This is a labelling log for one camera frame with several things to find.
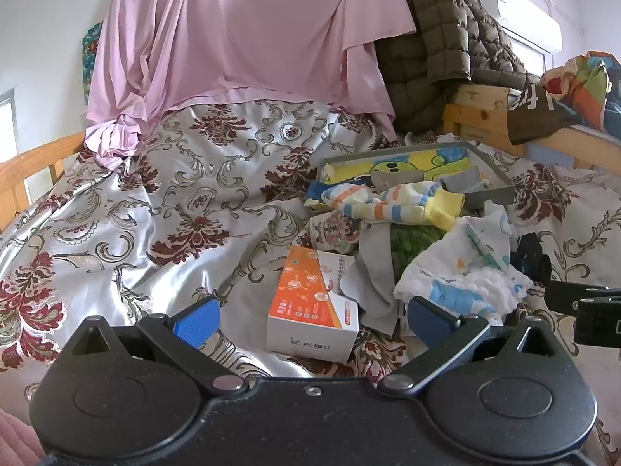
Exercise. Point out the red patterned white packet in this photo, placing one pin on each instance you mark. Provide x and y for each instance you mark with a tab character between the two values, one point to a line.
334	233

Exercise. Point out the white printed muslin cloth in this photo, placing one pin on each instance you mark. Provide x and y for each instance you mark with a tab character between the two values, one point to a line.
461	272

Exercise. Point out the orange and white box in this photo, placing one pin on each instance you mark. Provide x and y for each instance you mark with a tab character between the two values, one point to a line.
310	301

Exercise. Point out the olive quilted down jacket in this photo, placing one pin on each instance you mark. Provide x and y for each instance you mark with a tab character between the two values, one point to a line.
427	48

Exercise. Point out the black and blue cloth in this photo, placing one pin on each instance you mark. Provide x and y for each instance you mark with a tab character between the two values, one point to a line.
533	257

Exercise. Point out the colourful printed quilt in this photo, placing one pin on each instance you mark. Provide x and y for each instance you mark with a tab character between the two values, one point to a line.
589	82

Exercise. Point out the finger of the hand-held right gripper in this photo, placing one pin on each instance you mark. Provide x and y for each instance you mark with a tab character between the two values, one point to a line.
563	296

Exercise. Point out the blue plush cloth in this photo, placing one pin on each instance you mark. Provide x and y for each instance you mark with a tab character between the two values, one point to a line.
315	194

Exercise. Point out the striped pastel socks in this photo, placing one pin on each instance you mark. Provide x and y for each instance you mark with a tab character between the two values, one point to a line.
402	206

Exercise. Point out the floral satin bedspread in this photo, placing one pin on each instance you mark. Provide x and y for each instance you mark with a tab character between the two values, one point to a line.
145	213

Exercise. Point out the pink fluffy cloth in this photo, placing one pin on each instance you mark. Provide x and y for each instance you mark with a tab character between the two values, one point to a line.
17	439

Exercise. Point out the pink bed sheet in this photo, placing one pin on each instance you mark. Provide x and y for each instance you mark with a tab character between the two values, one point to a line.
233	34

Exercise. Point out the yellow cartoon towel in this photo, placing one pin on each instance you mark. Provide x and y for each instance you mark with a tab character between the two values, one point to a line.
412	160

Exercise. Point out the white air conditioner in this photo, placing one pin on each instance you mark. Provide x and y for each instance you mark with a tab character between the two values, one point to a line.
526	14

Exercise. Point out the wooden bunk bed frame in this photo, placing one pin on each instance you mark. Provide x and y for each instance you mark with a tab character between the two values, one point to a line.
478	109

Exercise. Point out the window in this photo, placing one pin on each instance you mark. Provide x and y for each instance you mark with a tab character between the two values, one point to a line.
7	116

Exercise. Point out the dark brown printed cloth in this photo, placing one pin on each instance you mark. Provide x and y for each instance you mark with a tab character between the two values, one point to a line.
533	119

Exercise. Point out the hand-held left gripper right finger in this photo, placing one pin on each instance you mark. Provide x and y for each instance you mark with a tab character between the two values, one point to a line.
429	323

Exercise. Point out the small grey cloth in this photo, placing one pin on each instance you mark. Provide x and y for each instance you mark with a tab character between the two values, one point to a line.
461	179

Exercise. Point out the colourful wall poster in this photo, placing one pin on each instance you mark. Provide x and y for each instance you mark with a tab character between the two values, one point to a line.
90	58

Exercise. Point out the grey storage tray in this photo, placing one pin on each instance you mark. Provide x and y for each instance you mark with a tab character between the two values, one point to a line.
490	174

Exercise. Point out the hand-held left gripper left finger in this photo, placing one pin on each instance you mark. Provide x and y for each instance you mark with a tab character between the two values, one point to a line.
194	323

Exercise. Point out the green chenille cloth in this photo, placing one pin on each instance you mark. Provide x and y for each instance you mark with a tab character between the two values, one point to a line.
412	245

